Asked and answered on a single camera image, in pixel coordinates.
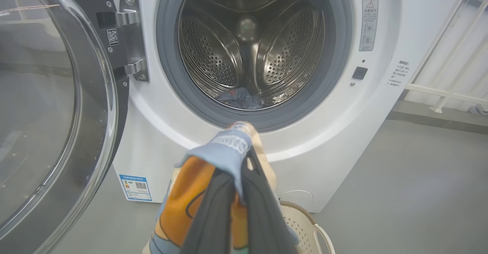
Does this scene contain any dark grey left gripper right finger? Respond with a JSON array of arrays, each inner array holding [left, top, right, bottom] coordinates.
[[242, 149, 298, 254]]

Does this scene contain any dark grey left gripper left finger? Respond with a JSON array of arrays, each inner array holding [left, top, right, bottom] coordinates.
[[179, 170, 235, 254]]

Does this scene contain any orange and blue cartoon garment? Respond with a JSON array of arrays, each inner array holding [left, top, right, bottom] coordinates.
[[143, 121, 300, 254]]

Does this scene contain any blue cartoon print garment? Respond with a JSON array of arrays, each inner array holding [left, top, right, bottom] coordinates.
[[215, 87, 263, 109]]

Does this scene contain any black round washer door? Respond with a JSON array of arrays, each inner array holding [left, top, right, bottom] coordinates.
[[0, 0, 130, 254]]

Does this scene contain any white front-load washing machine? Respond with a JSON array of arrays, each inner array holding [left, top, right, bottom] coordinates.
[[103, 0, 469, 213]]

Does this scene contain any stainless steel washing machine drum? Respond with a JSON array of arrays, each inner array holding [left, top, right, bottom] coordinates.
[[178, 0, 325, 109]]

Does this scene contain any chrome door hinge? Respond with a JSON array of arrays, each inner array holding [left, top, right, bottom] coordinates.
[[96, 0, 150, 82]]

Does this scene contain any cream perforated laundry basket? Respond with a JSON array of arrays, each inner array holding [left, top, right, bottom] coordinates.
[[280, 201, 336, 254]]

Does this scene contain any round filter access cover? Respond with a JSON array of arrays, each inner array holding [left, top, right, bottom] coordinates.
[[280, 190, 314, 205]]

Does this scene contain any blue energy label sticker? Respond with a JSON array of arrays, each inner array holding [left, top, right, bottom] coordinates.
[[119, 174, 152, 202]]

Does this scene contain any printed text notice sticker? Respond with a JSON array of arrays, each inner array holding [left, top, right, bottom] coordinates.
[[388, 59, 411, 88]]

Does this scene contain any grey warning symbol sticker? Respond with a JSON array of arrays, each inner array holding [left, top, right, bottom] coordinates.
[[359, 0, 379, 51]]

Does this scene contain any white metal railing frame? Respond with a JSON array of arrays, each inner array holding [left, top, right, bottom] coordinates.
[[404, 0, 488, 113]]

